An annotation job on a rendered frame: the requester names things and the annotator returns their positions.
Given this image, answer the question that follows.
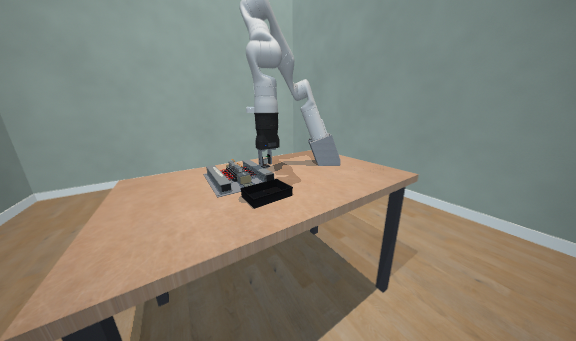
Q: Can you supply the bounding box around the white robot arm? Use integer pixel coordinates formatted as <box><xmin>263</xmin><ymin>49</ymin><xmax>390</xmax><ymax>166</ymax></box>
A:
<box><xmin>240</xmin><ymin>0</ymin><xmax>327</xmax><ymax>140</ymax></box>

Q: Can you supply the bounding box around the black parts tray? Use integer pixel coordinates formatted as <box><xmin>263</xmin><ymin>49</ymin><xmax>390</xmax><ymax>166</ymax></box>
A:
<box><xmin>240</xmin><ymin>179</ymin><xmax>291</xmax><ymax>209</ymax></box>

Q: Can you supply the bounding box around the grey relay panel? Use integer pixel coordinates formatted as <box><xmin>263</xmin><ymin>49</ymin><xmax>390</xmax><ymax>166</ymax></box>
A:
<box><xmin>203</xmin><ymin>160</ymin><xmax>274</xmax><ymax>197</ymax></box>

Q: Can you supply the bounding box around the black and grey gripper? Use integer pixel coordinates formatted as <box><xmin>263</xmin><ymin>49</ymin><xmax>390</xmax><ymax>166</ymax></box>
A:
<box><xmin>246</xmin><ymin>96</ymin><xmax>280</xmax><ymax>166</ymax></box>

